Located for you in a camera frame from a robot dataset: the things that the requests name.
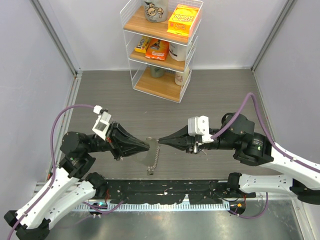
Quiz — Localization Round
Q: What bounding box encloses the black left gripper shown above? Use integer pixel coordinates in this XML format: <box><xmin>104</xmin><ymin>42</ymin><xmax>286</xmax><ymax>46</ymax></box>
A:
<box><xmin>86</xmin><ymin>119</ymin><xmax>151</xmax><ymax>160</ymax></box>

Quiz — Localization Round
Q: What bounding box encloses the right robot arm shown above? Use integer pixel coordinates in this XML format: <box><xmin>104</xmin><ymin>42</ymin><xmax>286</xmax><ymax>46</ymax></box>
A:
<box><xmin>158</xmin><ymin>112</ymin><xmax>320</xmax><ymax>205</ymax></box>

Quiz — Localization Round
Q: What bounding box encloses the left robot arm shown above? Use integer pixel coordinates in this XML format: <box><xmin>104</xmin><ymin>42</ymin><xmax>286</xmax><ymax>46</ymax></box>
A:
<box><xmin>4</xmin><ymin>122</ymin><xmax>150</xmax><ymax>240</ymax></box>

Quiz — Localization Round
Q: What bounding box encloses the white cup red print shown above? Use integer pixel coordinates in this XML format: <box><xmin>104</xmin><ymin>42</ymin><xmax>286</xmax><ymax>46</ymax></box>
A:
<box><xmin>174</xmin><ymin>67</ymin><xmax>190</xmax><ymax>86</ymax></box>

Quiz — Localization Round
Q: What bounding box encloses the green grey cup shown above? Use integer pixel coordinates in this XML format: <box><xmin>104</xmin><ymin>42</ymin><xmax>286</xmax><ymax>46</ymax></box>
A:
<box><xmin>149</xmin><ymin>65</ymin><xmax>165</xmax><ymax>78</ymax></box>

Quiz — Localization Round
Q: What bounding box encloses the white pouch with label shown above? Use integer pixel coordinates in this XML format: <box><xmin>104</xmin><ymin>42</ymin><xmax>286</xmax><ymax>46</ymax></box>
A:
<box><xmin>168</xmin><ymin>42</ymin><xmax>192</xmax><ymax>62</ymax></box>

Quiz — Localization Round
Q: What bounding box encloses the orange snack bag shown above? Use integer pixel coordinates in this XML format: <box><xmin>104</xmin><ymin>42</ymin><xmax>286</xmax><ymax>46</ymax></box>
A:
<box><xmin>145</xmin><ymin>38</ymin><xmax>170</xmax><ymax>61</ymax></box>

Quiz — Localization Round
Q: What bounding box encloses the yellow candy bag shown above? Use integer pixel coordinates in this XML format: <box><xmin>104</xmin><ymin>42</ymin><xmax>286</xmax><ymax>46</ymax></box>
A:
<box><xmin>134</xmin><ymin>35</ymin><xmax>152</xmax><ymax>54</ymax></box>

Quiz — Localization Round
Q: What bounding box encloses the yellow orange snack box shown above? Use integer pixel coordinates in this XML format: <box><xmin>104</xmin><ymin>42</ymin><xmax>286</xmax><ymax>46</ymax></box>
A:
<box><xmin>167</xmin><ymin>4</ymin><xmax>200</xmax><ymax>37</ymax></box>

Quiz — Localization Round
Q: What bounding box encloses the grey cartoon mug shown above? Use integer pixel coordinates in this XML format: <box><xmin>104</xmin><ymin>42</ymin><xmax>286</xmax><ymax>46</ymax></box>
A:
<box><xmin>141</xmin><ymin>0</ymin><xmax>169</xmax><ymax>23</ymax></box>

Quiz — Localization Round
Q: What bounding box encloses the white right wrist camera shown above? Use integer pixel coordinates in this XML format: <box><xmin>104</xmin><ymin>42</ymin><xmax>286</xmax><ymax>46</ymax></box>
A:
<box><xmin>187</xmin><ymin>115</ymin><xmax>214</xmax><ymax>144</ymax></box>

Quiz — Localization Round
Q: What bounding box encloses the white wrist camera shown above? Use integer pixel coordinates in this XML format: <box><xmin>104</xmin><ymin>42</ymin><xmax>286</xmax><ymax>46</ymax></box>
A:
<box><xmin>92</xmin><ymin>105</ymin><xmax>112</xmax><ymax>141</ymax></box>
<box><xmin>187</xmin><ymin>115</ymin><xmax>214</xmax><ymax>144</ymax></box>

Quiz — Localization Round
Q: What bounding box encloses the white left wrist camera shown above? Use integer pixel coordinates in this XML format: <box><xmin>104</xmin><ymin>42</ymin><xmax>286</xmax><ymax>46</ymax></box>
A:
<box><xmin>92</xmin><ymin>105</ymin><xmax>112</xmax><ymax>141</ymax></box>

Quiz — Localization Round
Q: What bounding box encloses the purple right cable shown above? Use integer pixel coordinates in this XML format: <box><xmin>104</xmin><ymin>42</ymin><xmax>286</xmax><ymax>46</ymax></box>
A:
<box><xmin>211</xmin><ymin>92</ymin><xmax>320</xmax><ymax>173</ymax></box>

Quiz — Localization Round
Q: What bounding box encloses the slotted cable duct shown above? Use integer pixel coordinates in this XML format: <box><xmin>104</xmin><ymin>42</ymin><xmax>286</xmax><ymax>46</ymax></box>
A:
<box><xmin>74</xmin><ymin>201</ymin><xmax>231</xmax><ymax>213</ymax></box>

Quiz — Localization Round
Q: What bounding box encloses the white wire shelf rack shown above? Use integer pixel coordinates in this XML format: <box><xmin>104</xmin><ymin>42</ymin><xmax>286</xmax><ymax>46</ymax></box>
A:
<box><xmin>120</xmin><ymin>0</ymin><xmax>203</xmax><ymax>103</ymax></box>

